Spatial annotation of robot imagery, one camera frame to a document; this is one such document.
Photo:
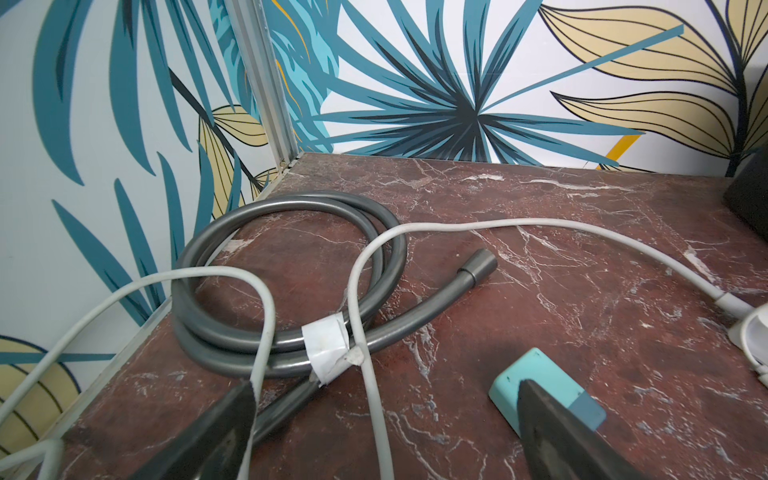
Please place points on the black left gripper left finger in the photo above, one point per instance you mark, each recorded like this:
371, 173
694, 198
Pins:
211, 447

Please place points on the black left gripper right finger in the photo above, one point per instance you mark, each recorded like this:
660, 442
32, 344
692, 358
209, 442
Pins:
557, 445

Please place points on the white power strip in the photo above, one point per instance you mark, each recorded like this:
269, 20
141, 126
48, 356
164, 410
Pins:
750, 336

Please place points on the yellow black toolbox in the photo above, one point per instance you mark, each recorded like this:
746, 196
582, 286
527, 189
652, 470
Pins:
747, 197

